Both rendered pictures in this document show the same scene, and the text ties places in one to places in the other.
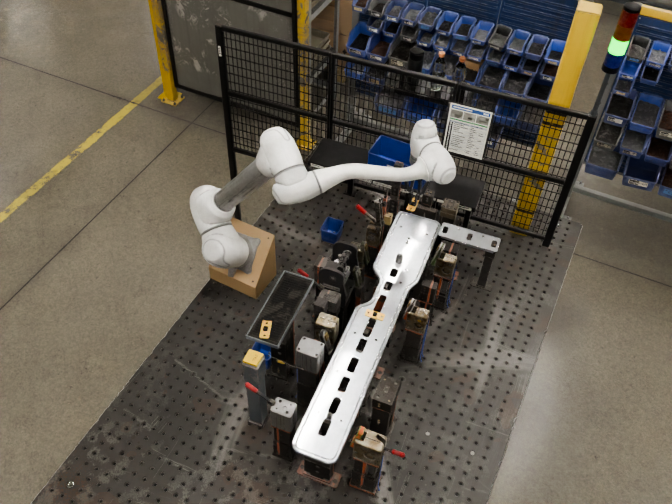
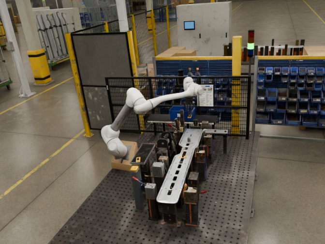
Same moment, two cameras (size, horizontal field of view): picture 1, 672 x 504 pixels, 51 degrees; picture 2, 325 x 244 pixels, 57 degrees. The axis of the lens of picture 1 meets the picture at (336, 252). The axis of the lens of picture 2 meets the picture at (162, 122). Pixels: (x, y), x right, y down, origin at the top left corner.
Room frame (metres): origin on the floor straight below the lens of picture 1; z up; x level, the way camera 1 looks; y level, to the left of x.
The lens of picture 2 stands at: (-0.77, 0.10, 2.62)
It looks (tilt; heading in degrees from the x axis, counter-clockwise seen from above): 24 degrees down; 358
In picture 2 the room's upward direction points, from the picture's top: 5 degrees counter-clockwise
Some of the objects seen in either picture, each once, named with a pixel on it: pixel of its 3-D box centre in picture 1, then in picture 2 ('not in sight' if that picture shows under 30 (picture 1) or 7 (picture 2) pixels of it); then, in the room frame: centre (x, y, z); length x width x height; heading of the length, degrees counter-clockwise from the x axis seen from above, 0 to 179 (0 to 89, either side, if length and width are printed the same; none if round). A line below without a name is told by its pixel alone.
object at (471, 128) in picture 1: (466, 130); (205, 95); (2.80, -0.61, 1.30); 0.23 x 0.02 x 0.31; 71
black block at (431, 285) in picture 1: (426, 303); (203, 157); (2.08, -0.43, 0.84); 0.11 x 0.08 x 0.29; 71
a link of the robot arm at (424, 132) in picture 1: (425, 139); (188, 84); (2.31, -0.34, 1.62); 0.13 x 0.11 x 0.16; 23
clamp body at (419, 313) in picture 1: (414, 334); (200, 165); (1.87, -0.37, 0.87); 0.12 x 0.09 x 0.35; 71
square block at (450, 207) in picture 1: (445, 229); (205, 134); (2.53, -0.55, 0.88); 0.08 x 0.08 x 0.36; 71
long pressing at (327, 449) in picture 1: (374, 319); (183, 158); (1.85, -0.18, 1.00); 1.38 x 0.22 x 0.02; 161
